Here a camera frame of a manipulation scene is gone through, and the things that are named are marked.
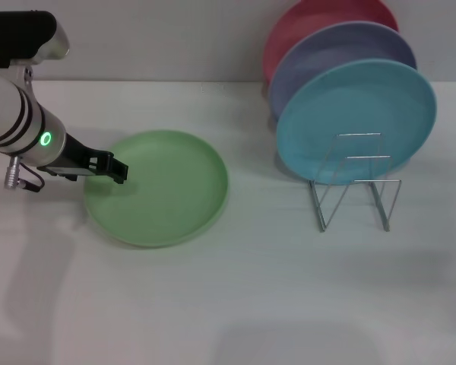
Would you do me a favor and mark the green plastic plate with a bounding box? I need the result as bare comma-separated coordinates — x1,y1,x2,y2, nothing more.
83,129,230,250

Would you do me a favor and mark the purple plastic plate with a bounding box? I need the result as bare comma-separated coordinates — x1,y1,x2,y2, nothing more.
268,21,418,121

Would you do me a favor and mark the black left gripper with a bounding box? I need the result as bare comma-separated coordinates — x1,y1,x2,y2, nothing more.
37,132,129,186

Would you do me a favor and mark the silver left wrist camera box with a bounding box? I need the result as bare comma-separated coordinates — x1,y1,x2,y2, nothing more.
0,11,70,69

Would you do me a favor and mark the pink plastic plate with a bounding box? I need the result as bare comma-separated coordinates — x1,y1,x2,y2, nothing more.
261,0,400,88

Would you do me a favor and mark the teal plastic plate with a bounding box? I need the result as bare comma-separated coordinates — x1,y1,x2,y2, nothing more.
276,59,438,186

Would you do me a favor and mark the left wrist cable with connector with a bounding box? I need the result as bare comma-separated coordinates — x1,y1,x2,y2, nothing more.
3,155,46,191

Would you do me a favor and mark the metal wire plate rack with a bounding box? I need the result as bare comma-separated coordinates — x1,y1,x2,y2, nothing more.
309,132,403,233

